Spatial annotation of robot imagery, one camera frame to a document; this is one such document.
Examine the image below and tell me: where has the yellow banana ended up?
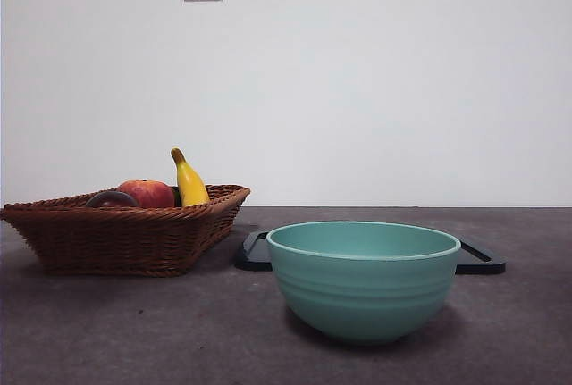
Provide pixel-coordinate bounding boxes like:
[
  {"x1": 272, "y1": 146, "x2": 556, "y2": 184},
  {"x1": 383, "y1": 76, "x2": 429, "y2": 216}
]
[{"x1": 170, "y1": 147, "x2": 211, "y2": 207}]

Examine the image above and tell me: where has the teal ribbed bowl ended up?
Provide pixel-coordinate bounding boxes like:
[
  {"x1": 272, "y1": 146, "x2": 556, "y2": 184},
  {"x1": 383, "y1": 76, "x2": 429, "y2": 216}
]
[{"x1": 266, "y1": 221, "x2": 461, "y2": 346}]

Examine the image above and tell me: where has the dark purple plum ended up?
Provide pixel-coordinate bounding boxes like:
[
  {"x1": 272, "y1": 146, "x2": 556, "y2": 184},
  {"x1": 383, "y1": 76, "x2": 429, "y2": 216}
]
[{"x1": 84, "y1": 191, "x2": 140, "y2": 208}]

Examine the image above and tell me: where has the brown wicker basket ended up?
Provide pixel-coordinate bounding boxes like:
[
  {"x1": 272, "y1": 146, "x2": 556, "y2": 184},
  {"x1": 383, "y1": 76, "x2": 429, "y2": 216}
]
[{"x1": 0, "y1": 185, "x2": 252, "y2": 278}]

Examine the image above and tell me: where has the black rectangular tray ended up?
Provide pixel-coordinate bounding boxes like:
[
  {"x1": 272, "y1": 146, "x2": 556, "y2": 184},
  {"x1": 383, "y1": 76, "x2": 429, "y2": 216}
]
[{"x1": 234, "y1": 229, "x2": 508, "y2": 275}]

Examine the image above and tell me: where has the red and yellow apple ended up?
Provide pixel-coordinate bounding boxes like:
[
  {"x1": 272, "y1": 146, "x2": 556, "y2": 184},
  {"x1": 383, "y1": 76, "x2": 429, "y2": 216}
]
[{"x1": 117, "y1": 179, "x2": 176, "y2": 209}]

